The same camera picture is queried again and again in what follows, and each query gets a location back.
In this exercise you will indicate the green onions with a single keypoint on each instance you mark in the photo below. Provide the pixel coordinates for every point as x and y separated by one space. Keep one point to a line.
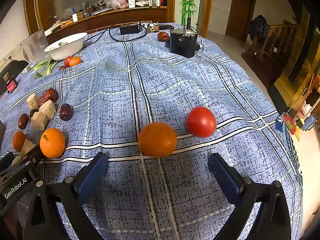
46 66

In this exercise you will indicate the clear plastic bag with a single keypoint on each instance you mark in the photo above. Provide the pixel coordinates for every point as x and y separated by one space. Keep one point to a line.
113 1

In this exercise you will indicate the black metal device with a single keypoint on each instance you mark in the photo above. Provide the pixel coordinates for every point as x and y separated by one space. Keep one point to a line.
183 42

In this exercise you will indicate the wooden stair banister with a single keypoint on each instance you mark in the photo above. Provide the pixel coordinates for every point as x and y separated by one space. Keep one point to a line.
277 37

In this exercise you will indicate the orange with green stem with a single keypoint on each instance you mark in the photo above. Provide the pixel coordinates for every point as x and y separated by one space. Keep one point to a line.
52 143

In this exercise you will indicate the small red fruit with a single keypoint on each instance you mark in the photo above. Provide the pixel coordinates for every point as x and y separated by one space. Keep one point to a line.
62 67

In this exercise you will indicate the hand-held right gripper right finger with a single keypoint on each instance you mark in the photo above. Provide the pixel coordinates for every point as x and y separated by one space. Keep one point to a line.
225 177

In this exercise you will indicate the white bowl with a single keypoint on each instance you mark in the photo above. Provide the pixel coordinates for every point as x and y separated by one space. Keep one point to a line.
66 45

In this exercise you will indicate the crumbly beige block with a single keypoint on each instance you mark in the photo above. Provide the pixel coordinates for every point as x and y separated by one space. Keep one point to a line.
38 121
27 146
47 110
32 100

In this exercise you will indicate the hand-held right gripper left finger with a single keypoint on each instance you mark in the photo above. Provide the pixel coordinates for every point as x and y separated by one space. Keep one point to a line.
92 177

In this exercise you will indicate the small red tomato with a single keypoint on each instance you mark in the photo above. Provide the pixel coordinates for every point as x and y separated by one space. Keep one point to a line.
67 60

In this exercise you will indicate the glass bottle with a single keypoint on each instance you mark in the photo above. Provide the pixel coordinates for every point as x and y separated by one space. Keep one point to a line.
85 11

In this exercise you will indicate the blue bucket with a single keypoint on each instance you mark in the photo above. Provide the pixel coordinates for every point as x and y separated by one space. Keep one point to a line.
309 123

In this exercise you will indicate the small orange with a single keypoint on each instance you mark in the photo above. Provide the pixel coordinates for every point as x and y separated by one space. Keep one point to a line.
75 61
18 140

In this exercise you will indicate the large orange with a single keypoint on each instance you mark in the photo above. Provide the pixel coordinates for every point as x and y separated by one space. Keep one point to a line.
157 139

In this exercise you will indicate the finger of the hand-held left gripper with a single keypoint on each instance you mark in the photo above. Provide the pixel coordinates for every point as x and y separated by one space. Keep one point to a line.
27 157
7 158

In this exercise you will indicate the brown wooden door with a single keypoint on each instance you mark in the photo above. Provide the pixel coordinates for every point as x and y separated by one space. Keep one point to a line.
240 12

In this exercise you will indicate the wooden counter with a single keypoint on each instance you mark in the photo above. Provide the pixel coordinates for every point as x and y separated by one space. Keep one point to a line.
105 20

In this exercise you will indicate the red and black box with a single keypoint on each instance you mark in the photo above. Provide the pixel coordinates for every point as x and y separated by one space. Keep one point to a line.
11 85

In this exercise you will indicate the blue plaid tablecloth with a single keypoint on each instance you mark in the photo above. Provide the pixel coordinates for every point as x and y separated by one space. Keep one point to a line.
150 80

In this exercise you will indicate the red date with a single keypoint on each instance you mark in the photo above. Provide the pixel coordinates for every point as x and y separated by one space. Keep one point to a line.
23 120
43 98
53 94

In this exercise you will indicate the dark brown date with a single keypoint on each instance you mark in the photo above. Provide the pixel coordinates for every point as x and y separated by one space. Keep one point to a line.
32 112

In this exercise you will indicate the dark brown walnut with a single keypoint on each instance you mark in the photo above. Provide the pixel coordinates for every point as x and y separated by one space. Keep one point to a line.
65 111

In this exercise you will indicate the clear glass pitcher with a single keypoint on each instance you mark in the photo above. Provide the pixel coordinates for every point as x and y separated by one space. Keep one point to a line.
36 46

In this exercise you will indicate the green bamboo decoration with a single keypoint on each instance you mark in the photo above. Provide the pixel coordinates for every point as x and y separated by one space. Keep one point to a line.
188 2

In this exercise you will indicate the dark jacket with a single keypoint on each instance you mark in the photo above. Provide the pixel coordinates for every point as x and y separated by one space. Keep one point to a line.
260 28

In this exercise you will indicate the small white bottle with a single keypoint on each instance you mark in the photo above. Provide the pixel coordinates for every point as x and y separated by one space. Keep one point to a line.
74 17

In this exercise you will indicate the dark red apple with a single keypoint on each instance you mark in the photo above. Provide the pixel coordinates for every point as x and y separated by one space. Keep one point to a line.
163 36

